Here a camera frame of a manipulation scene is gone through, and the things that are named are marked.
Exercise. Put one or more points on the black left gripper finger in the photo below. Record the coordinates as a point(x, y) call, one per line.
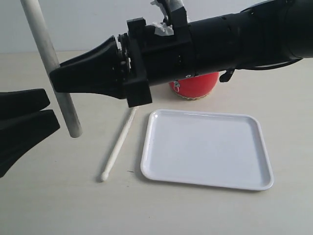
point(19, 103)
point(20, 136)

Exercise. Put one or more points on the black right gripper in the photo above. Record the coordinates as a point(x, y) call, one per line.
point(157, 53)

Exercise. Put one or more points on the white drumstick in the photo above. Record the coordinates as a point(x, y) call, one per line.
point(118, 145)
point(50, 61)

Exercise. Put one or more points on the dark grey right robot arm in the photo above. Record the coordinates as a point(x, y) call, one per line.
point(269, 35)

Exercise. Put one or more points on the small red drum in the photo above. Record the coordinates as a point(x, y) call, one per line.
point(195, 87)

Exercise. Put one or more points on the white rectangular plastic tray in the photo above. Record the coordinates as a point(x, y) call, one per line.
point(206, 149)

